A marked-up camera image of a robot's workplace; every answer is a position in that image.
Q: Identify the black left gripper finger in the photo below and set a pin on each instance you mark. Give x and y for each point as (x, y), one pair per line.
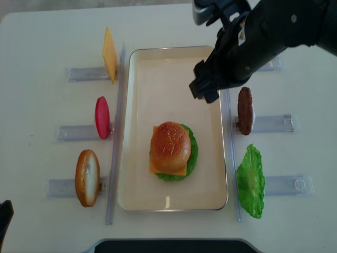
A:
(6, 212)

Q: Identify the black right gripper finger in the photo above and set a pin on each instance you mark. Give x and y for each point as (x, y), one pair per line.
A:
(211, 95)
(198, 88)

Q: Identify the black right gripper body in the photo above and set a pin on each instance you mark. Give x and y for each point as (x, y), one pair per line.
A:
(242, 47)

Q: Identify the sesame top burger bun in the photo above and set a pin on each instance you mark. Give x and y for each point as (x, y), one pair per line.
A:
(170, 146)

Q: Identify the black robot base front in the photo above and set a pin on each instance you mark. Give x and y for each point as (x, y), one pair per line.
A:
(170, 245)

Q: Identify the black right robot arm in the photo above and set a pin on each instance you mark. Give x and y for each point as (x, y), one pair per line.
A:
(298, 23)

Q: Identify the upright brown meat patty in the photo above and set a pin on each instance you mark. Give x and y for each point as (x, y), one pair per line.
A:
(245, 111)

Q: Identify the flat yellow cheese slice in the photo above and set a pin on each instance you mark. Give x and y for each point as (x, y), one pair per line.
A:
(155, 166)

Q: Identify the upright bread slice bun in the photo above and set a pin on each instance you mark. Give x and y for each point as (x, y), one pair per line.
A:
(87, 178)

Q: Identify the green lettuce leaf in burger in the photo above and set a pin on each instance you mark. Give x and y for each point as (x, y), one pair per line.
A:
(173, 151)

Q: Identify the upright green lettuce leaf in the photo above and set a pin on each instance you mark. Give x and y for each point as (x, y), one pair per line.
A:
(251, 182)

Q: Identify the upright yellow cheese slice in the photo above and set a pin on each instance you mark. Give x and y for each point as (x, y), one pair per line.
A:
(109, 55)

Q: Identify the upright red tomato slice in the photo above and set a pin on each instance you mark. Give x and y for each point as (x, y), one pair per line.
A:
(102, 118)

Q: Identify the cream rectangular serving tray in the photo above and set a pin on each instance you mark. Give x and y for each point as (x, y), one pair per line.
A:
(158, 91)

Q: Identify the clear right long rail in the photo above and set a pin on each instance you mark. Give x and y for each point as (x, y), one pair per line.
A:
(231, 132)

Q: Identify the clear long rail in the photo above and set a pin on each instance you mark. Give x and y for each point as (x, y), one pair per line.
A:
(231, 132)
(116, 140)

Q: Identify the clear bun holder rail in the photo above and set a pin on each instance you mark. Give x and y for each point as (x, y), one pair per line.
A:
(275, 65)

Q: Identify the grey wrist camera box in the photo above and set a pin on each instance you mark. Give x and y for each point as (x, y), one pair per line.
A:
(209, 11)

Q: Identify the clear bread holder rail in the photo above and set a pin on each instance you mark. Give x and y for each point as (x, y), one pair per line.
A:
(65, 188)

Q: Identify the clear patty holder rail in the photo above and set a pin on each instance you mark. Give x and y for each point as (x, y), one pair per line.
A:
(275, 124)

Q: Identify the clear left long rail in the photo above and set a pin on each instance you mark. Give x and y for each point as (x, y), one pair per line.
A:
(116, 140)

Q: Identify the clear tomato holder rail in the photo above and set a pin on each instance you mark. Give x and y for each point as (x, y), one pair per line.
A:
(75, 133)

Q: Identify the clear cheese holder rail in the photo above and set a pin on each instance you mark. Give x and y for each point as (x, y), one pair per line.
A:
(87, 74)

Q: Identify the clear lettuce holder rail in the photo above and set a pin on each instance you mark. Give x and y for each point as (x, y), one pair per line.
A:
(294, 185)

